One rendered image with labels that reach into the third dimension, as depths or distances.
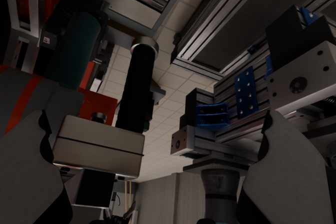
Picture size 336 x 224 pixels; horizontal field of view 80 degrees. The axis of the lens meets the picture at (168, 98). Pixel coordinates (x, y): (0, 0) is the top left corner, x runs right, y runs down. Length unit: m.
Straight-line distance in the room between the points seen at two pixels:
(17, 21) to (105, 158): 0.47
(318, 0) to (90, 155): 0.96
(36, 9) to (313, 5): 0.94
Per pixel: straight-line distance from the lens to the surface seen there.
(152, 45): 0.32
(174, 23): 1.28
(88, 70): 1.34
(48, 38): 0.95
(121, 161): 0.23
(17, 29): 0.64
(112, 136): 0.23
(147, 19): 1.18
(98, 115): 0.60
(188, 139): 0.75
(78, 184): 0.21
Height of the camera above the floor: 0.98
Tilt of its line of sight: 30 degrees down
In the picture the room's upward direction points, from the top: 174 degrees counter-clockwise
